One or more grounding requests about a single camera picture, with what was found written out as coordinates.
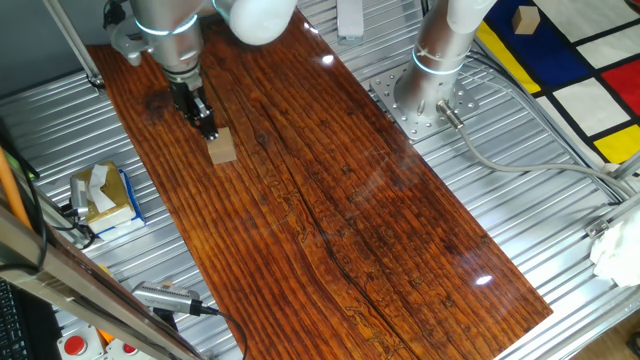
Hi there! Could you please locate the blue and white tissue pack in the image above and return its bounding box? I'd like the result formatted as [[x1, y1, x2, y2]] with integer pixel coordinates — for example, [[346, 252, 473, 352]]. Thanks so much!
[[94, 169, 147, 242]]

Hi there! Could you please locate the grey robot cable with connector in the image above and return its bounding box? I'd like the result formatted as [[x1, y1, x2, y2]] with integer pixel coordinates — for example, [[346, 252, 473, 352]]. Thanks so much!
[[435, 99, 636, 199]]

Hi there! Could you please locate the metal corner bracket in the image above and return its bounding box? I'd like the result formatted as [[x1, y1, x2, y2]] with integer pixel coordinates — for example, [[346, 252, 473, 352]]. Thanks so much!
[[583, 218, 612, 240]]

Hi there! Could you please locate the grey box with red button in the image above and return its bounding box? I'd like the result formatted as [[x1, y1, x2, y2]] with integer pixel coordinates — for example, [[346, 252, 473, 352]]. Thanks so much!
[[55, 324, 106, 360], [102, 338, 151, 360]]

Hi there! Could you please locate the cable bundle at robot base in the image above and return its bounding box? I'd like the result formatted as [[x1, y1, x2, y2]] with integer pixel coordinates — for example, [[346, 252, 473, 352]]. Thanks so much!
[[464, 47, 626, 206]]

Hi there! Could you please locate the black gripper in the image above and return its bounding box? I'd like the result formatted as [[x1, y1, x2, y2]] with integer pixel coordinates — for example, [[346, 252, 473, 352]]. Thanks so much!
[[168, 79, 220, 142]]

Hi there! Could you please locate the black camera cable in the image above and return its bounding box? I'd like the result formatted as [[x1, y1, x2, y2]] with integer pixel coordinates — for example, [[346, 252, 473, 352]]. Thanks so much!
[[199, 305, 250, 360]]

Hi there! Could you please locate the wooden cube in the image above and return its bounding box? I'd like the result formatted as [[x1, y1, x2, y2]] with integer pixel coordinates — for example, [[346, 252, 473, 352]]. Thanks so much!
[[511, 5, 542, 36]]

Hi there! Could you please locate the aluminium profile rail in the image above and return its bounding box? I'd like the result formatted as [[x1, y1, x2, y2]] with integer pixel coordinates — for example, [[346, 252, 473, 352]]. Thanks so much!
[[608, 149, 640, 182]]

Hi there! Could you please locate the black keyboard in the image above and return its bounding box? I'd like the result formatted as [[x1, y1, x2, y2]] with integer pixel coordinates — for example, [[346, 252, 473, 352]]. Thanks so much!
[[0, 277, 31, 360]]

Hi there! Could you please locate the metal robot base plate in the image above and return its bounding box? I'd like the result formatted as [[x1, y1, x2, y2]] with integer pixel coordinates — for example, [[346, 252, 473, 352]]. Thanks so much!
[[368, 62, 480, 142]]

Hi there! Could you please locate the orange pole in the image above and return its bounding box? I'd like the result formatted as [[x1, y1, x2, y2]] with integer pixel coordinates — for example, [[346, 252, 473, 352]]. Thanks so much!
[[0, 147, 34, 231]]

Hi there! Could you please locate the thin metal pole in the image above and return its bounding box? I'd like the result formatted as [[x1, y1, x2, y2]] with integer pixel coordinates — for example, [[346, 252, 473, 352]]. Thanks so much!
[[42, 0, 106, 91]]

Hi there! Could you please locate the wrist camera with grey bracket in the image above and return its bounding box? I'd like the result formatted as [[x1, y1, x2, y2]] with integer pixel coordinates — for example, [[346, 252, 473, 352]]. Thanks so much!
[[103, 0, 154, 68]]

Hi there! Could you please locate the silver camera with ribbed housing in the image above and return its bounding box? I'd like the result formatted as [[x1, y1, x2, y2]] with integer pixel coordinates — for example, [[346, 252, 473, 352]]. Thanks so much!
[[68, 175, 91, 219]]

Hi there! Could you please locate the gold tissue box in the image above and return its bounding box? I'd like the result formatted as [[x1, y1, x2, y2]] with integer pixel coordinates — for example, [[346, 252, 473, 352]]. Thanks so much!
[[69, 160, 137, 234]]

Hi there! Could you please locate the glossy brown wooden board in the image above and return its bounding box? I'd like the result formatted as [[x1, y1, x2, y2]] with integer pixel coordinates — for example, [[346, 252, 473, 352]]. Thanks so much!
[[85, 9, 554, 360]]

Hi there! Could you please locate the white crumpled cloth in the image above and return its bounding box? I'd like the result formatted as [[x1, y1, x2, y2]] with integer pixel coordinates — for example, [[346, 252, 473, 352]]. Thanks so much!
[[588, 209, 640, 289]]

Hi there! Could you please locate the small wooden block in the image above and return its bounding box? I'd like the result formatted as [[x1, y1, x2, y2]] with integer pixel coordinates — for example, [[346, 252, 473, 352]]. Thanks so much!
[[206, 126, 238, 166]]

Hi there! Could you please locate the colourful checked cloth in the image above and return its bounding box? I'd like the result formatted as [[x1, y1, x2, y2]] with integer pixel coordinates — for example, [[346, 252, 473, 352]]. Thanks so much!
[[474, 0, 640, 166]]

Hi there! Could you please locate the aluminium frame beam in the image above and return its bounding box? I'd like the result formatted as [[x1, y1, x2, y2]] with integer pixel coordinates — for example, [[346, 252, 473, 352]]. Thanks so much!
[[0, 199, 206, 360]]

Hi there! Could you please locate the white power strip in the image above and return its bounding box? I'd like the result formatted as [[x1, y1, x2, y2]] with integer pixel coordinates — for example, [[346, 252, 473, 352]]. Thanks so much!
[[335, 0, 365, 41]]

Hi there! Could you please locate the black hanging cable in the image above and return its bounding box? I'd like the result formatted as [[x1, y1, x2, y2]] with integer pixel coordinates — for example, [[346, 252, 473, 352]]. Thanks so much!
[[0, 117, 50, 275]]

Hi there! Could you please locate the silver camera with black plug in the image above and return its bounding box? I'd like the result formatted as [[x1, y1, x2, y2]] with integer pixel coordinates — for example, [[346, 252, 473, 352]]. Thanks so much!
[[130, 280, 204, 317]]

